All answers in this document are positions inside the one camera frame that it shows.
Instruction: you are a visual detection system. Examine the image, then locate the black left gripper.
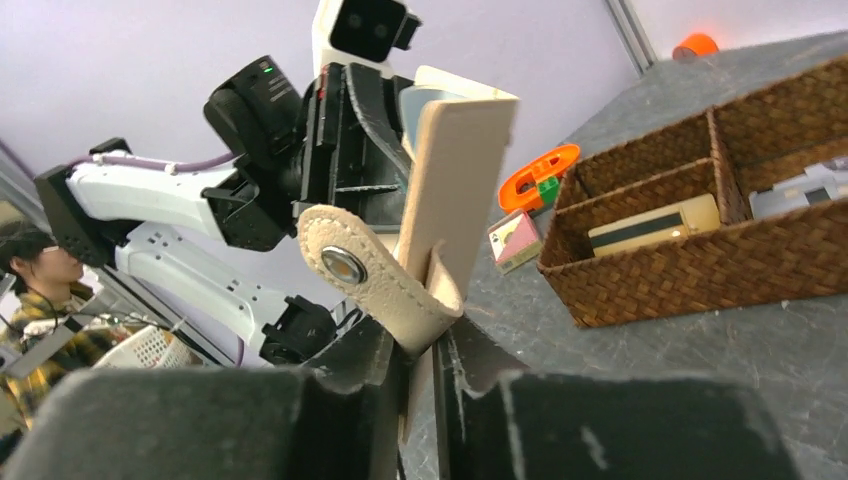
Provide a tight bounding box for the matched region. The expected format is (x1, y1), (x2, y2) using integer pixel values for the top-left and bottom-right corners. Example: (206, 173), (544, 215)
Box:
(293, 63), (412, 229)

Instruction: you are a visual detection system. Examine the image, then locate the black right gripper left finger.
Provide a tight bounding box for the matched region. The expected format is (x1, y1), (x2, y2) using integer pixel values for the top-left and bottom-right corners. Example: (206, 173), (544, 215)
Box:
(4, 320), (404, 479)

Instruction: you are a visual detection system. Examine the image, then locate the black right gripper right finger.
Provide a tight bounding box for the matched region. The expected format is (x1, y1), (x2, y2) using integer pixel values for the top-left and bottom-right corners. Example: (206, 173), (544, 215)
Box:
(433, 318), (799, 480)

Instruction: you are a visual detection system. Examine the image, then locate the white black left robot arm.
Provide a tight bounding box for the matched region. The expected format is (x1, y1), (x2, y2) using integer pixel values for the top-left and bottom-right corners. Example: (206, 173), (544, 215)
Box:
(35, 56), (412, 365)

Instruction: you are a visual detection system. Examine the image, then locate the pink triangle picture card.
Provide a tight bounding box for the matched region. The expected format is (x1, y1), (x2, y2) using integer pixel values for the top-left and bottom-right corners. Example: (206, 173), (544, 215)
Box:
(487, 210), (542, 274)

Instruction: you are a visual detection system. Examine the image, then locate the gold card magnetic stripe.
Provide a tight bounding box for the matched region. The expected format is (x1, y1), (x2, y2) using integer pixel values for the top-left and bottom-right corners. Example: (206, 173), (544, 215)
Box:
(588, 194), (721, 257)

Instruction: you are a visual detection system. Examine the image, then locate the silver white card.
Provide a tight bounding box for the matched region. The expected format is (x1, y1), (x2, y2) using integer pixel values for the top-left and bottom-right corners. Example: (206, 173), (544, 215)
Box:
(748, 156), (847, 219)

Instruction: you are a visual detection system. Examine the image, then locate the orange plastic letter toy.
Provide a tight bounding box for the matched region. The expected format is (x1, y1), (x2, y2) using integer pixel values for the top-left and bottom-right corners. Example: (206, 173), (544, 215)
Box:
(498, 144), (581, 214)

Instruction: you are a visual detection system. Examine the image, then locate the white plastic basket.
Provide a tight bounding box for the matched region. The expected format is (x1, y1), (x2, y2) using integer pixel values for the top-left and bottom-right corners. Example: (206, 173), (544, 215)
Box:
(94, 326), (201, 369)

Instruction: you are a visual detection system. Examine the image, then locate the small green brick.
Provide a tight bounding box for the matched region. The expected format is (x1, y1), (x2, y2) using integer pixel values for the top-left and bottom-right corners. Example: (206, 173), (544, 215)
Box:
(536, 176), (560, 207)

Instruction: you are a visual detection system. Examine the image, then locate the person in plaid shirt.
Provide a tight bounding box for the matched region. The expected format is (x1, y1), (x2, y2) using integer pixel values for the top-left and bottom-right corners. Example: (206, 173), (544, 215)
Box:
(1, 221), (111, 432)

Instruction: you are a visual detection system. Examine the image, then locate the orange round cap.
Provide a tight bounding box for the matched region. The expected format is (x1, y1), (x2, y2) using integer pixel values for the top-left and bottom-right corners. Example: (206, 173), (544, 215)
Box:
(672, 33), (719, 61)

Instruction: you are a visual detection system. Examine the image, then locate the woven wicker divided basket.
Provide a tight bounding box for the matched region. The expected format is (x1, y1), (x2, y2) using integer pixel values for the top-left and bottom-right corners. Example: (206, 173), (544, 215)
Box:
(538, 57), (847, 327)

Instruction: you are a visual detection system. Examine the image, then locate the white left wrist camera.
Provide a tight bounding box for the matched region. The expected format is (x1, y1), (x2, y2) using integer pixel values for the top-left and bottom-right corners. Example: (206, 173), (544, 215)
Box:
(311, 0), (421, 78)

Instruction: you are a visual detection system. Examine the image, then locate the aluminium frame rail left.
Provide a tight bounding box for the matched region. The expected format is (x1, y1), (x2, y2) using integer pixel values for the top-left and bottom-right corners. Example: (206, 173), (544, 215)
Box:
(604, 0), (658, 76)

